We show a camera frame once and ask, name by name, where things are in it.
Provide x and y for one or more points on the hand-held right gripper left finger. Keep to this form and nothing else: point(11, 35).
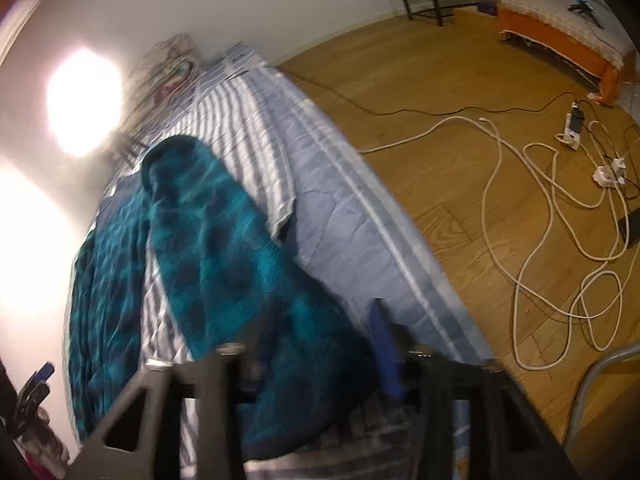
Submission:
point(226, 377)

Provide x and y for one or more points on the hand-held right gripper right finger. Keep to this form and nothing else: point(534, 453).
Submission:
point(387, 355)

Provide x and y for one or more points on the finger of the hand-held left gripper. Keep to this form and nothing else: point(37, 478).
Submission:
point(40, 375)

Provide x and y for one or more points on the teal fleece garment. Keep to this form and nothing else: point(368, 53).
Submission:
point(225, 260)

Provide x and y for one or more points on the bed with striped sheet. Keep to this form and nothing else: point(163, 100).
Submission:
point(325, 200)

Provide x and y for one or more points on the flat black device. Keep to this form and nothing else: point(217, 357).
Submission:
point(632, 227)

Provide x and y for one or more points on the white plug adapter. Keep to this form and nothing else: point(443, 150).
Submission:
point(607, 174)

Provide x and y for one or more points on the white power strip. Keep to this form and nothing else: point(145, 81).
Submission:
point(572, 127)

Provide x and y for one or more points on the floral pillow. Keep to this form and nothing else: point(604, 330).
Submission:
point(167, 67)

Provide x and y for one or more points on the orange bench with checked top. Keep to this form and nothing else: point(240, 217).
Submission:
point(550, 35)

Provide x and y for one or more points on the grey metal tube frame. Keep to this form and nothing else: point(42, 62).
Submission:
point(582, 395)

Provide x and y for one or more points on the small camera on stand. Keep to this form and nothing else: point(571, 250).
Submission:
point(582, 6)

